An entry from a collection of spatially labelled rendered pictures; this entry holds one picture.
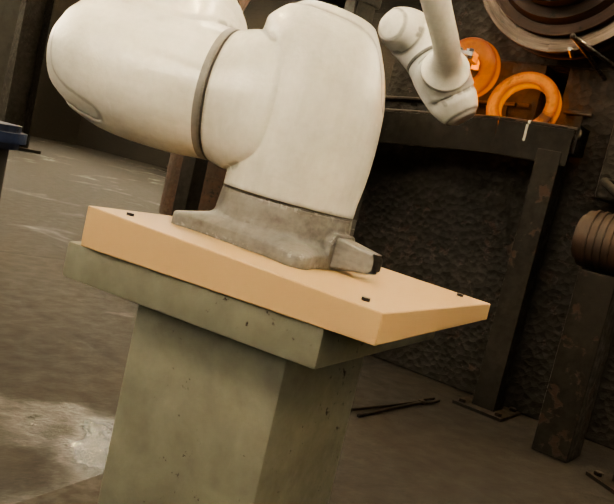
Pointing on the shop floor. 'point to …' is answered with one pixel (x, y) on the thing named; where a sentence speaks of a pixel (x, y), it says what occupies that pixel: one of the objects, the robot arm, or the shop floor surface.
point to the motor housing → (588, 328)
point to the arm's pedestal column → (218, 423)
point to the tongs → (394, 406)
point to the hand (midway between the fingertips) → (471, 61)
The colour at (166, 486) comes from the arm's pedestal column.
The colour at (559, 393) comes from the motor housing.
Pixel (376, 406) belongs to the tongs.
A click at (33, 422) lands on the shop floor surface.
